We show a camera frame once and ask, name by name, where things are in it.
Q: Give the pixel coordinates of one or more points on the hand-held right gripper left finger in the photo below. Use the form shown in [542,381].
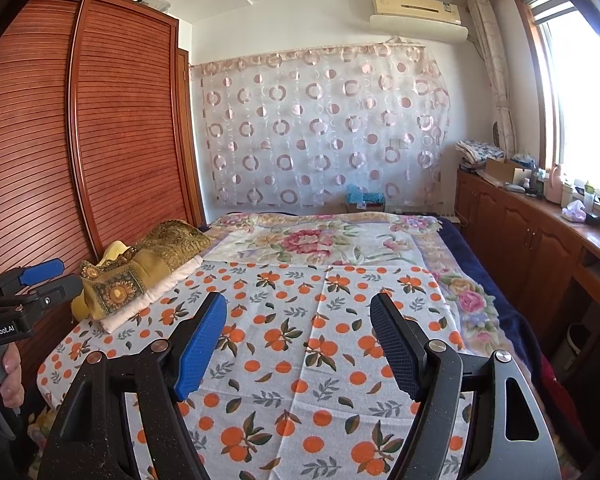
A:
[200,345]

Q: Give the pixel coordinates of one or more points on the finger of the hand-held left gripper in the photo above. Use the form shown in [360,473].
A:
[60,287]
[40,270]

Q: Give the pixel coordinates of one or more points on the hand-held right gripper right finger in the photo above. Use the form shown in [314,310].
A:
[397,355]

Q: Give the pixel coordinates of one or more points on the golden patterned garment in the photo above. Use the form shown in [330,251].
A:
[145,260]

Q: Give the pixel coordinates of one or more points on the person's left hand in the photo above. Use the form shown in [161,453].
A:
[12,380]

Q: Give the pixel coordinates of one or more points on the yellow plush toy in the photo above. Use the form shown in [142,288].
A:
[112,252]

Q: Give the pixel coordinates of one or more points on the cream folded cloth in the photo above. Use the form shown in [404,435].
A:
[145,302]

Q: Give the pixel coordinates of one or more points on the floral blanket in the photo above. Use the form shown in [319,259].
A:
[305,240]

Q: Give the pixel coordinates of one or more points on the wooden slatted wardrobe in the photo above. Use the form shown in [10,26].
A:
[120,135]

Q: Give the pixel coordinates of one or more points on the teal item on box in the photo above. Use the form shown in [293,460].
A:
[365,199]

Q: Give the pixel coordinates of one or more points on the long wooden cabinet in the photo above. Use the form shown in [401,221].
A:
[520,230]

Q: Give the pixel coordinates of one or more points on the white waste bin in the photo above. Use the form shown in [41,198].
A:
[575,345]

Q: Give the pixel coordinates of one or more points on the cardboard box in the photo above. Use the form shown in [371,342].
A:
[500,170]

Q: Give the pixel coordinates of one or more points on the stack of folded cloths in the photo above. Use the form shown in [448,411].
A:
[477,150]

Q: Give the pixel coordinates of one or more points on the pale purple tissue bag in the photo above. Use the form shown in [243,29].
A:
[575,211]

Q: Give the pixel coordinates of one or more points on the pink bottle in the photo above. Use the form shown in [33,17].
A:
[553,187]

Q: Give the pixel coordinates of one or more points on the small black box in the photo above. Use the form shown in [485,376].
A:
[593,219]

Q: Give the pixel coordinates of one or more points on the sheer circle patterned curtain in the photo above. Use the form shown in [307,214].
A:
[320,125]

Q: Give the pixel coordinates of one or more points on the green capped bottle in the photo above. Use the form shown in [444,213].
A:
[588,195]

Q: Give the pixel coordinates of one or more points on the grey box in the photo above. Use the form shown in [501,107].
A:
[155,2]

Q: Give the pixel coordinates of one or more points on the pale window curtain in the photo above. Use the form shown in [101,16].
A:
[495,70]

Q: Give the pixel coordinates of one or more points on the window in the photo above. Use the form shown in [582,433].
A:
[580,100]

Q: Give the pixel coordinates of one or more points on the white air conditioner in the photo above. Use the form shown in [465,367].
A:
[415,7]

